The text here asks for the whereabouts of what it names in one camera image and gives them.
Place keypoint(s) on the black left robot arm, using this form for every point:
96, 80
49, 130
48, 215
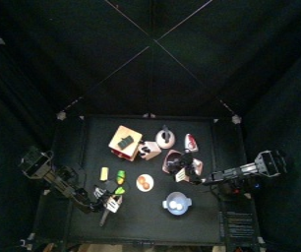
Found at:
53, 178

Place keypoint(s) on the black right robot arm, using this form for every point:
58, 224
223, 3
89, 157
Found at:
243, 170

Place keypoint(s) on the green starfruit top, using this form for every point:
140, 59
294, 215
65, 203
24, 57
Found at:
119, 190

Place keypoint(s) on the wooden cutting board block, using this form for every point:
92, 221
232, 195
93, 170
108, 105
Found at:
125, 144

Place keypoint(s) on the pink toy bowl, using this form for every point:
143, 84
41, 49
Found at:
169, 161

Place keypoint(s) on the yellow toy block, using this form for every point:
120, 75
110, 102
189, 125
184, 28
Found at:
104, 174

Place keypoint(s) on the grey toy knife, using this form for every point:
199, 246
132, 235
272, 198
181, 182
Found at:
102, 219

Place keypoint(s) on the white round plate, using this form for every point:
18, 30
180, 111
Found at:
139, 178

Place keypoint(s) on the orange toy egg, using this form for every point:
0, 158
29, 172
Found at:
145, 186
141, 179

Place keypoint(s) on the white toy egg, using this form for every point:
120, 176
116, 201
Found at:
179, 206
172, 205

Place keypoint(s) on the pale cube with dark holes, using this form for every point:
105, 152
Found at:
149, 150

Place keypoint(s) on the dark toy piece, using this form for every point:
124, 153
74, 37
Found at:
125, 142

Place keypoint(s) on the white text label sticker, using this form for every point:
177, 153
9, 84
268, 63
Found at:
239, 224

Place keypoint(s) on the grey frame corner joint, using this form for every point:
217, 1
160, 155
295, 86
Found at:
236, 119
60, 115

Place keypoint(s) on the grey frame middle clamp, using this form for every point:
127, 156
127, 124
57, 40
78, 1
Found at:
148, 115

